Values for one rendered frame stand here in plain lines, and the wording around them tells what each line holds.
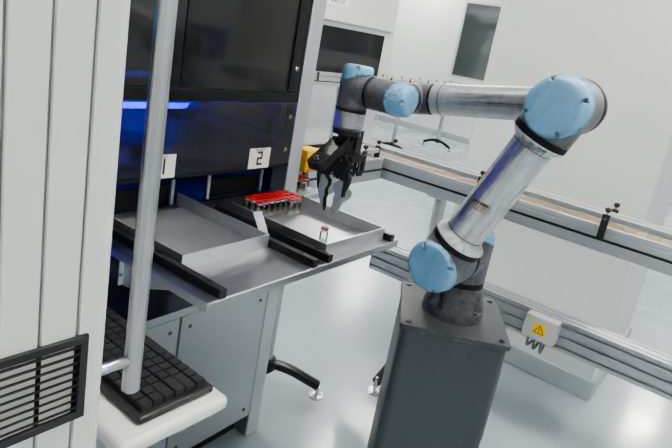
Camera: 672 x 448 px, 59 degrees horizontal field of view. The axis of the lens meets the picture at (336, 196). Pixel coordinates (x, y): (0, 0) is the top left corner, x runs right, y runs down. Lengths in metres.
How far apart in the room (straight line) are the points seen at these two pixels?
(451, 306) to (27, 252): 1.00
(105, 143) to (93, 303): 0.20
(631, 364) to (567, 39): 1.38
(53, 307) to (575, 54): 2.45
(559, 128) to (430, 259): 0.38
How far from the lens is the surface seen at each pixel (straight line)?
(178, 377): 1.03
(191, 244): 1.40
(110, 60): 0.69
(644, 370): 2.33
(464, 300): 1.46
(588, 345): 2.35
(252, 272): 1.30
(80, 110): 0.68
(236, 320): 1.90
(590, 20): 2.84
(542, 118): 1.16
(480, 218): 1.25
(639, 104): 2.78
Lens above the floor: 1.40
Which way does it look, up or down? 15 degrees down
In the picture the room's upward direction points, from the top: 10 degrees clockwise
